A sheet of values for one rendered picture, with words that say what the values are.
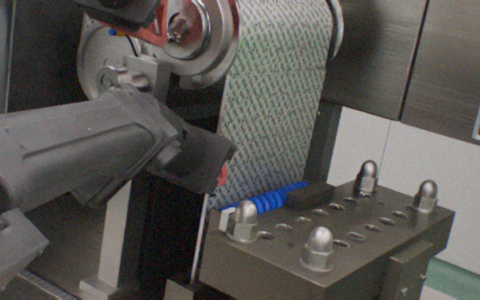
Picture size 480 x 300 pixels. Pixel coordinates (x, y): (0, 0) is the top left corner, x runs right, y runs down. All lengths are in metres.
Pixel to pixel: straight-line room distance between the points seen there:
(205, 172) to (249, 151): 0.14
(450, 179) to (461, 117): 2.53
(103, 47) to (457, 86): 0.49
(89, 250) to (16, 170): 0.71
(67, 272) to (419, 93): 0.55
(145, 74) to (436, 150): 2.81
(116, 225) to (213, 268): 0.15
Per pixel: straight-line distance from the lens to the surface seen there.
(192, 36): 0.86
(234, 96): 0.88
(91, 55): 1.00
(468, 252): 3.65
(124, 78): 0.85
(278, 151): 1.01
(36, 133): 0.43
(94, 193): 0.74
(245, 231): 0.84
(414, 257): 0.95
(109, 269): 0.96
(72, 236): 1.12
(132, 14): 0.77
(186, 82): 0.89
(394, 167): 3.69
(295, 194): 0.98
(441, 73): 1.08
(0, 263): 0.33
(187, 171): 0.81
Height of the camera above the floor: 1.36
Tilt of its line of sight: 16 degrees down
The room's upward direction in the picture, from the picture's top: 10 degrees clockwise
